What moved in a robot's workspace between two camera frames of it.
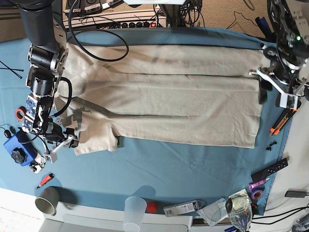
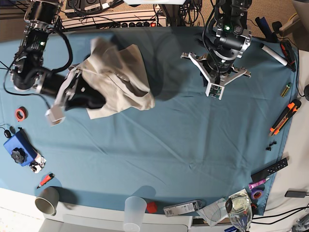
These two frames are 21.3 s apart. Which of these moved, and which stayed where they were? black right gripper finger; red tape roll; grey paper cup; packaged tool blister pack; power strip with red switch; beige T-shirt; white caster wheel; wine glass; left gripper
Moved: black right gripper finger; beige T-shirt; left gripper
Stayed: power strip with red switch; wine glass; packaged tool blister pack; grey paper cup; red tape roll; white caster wheel
